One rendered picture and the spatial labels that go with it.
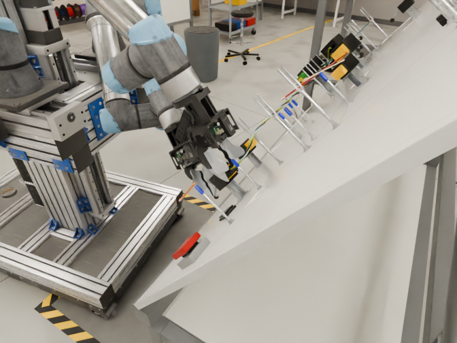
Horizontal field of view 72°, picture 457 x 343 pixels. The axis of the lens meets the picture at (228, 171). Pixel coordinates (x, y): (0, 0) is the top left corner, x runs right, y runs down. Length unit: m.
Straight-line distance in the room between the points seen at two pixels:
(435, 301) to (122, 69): 0.79
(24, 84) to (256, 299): 1.00
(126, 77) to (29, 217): 1.71
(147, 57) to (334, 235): 0.80
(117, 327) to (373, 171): 1.69
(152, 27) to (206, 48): 3.61
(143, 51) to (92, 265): 1.40
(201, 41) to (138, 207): 2.62
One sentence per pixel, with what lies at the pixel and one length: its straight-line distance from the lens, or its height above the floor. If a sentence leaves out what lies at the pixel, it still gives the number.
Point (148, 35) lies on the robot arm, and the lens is 0.63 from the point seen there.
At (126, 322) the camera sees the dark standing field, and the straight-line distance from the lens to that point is 1.87.
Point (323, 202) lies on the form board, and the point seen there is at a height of 1.39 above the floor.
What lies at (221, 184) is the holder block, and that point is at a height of 1.12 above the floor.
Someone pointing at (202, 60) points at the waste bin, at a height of 0.30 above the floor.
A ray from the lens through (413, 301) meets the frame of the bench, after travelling 1.05.
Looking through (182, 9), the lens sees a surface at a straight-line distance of 6.07.
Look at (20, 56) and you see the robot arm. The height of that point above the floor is 1.28.
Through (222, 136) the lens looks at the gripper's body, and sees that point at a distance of 0.65.
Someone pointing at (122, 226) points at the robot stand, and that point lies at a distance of 2.00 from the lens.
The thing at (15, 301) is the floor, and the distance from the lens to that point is 2.18.
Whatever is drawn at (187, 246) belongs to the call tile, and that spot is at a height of 1.13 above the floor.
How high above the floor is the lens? 1.60
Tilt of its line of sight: 37 degrees down
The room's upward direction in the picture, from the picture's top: straight up
